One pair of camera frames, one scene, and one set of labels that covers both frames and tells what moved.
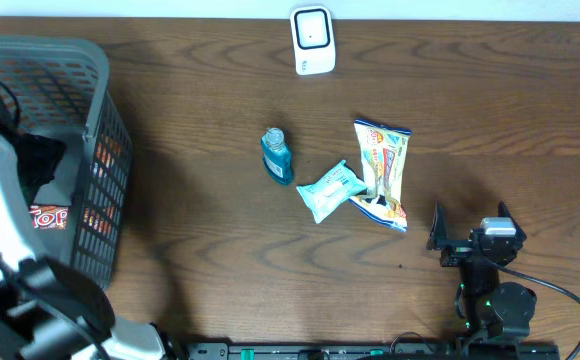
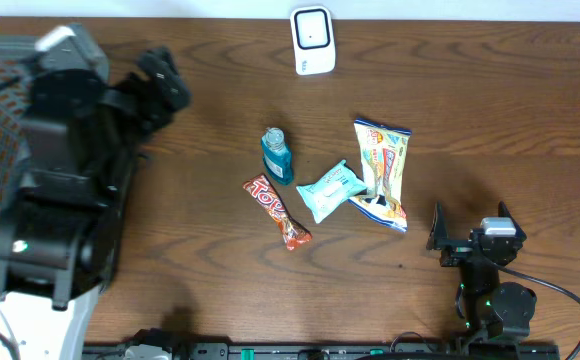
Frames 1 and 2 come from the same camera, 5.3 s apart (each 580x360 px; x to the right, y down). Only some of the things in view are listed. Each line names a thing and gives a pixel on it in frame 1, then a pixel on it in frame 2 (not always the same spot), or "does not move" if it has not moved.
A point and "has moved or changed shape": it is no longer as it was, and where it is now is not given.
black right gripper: (458, 249) does not move
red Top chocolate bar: (49, 216) has moved or changed shape
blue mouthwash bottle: (276, 156) does not move
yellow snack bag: (383, 151) does not move
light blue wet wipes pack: (322, 196) does not move
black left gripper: (48, 152) -> (165, 94)
